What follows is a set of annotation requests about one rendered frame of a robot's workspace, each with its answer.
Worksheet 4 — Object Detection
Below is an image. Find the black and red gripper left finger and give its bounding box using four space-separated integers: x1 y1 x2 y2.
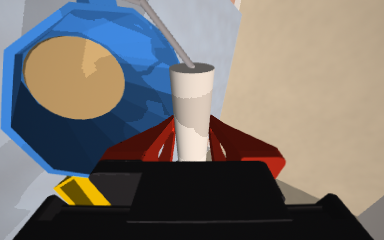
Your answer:
99 115 175 161

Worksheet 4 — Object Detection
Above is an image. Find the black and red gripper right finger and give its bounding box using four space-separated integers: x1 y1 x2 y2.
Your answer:
209 115 286 179

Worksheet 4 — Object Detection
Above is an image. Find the yellow rectangular tray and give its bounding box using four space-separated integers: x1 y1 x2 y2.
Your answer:
53 176 111 205

